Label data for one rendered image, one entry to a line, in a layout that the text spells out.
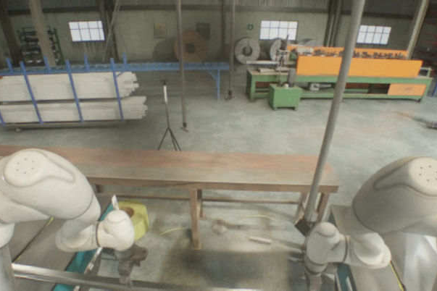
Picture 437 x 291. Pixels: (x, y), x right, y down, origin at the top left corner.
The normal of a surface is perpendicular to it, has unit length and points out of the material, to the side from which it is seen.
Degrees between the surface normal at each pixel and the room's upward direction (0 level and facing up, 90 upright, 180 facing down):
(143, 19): 90
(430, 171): 32
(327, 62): 90
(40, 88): 90
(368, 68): 90
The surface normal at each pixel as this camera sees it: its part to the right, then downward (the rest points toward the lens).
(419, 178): -0.22, -0.58
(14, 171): 0.34, -0.52
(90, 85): 0.07, 0.48
